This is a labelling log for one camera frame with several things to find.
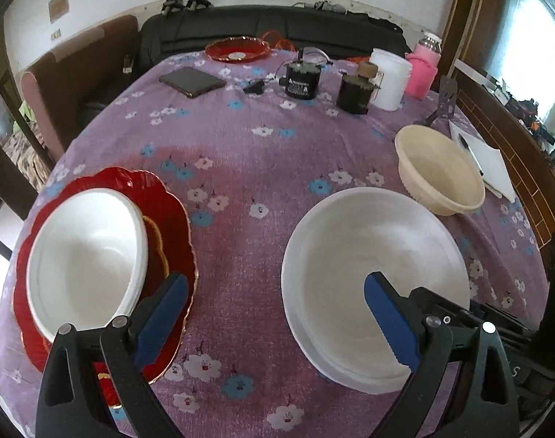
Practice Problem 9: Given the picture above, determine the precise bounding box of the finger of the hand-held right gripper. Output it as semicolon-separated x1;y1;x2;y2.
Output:
470;302;532;335
409;287;477;324

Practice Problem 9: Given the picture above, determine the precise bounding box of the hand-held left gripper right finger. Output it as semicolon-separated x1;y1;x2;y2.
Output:
364;271;518;438

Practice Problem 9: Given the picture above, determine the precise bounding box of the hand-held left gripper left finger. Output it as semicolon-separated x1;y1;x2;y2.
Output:
35;273;189;438

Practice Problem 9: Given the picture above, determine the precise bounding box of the white disposable bowl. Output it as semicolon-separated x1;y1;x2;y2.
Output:
26;188;149;344
281;187;470;396

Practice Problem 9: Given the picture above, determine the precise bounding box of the red plate with round sticker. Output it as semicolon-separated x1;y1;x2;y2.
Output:
12;166;199;411

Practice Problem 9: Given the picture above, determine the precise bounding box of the cream ribbed bowl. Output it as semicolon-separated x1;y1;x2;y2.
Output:
394;124;486;216

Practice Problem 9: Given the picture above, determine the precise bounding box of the white notepad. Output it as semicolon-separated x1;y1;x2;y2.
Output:
450;119;518;204

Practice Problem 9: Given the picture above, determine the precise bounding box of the black pen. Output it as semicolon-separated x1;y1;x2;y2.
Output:
459;133;486;177

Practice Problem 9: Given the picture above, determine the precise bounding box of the wooden cabinet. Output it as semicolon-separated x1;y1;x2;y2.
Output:
455;87;555;248

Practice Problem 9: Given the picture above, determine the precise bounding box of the purple floral tablecloth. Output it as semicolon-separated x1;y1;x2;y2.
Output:
0;48;552;438

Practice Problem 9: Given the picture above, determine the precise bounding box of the white plastic container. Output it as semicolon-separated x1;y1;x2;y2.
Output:
367;49;413;111

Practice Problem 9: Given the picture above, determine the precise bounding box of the dark jar with wooden lid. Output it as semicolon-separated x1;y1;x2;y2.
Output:
336;61;381;116

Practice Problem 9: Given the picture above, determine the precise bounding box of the pink sleeved bottle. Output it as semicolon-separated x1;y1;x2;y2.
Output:
405;33;442;99

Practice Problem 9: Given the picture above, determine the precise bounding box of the black smartphone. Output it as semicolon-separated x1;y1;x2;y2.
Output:
159;66;227;99

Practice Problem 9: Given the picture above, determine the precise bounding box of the black cylindrical device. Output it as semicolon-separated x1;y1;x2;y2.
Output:
285;59;324;100

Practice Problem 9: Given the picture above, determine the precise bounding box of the brown armchair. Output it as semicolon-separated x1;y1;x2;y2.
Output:
21;15;139;161

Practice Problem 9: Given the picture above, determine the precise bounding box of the clear glass cup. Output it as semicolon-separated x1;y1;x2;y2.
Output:
299;46;334;71

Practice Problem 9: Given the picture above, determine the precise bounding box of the small red plate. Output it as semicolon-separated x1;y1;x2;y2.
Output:
205;35;272;63

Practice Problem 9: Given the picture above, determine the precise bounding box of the black sofa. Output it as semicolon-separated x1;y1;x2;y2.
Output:
138;5;412;74

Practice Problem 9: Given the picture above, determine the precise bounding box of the orange cable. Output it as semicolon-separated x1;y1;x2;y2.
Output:
263;30;297;52

